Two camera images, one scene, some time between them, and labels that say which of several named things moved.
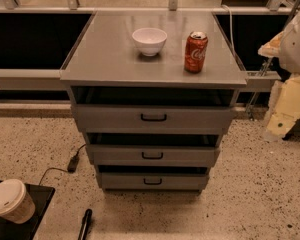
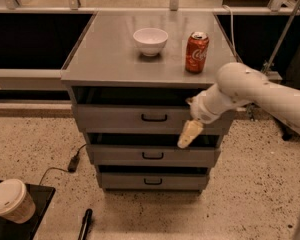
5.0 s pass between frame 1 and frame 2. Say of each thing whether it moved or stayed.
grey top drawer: stayed
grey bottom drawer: stayed
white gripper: moved
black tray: stayed
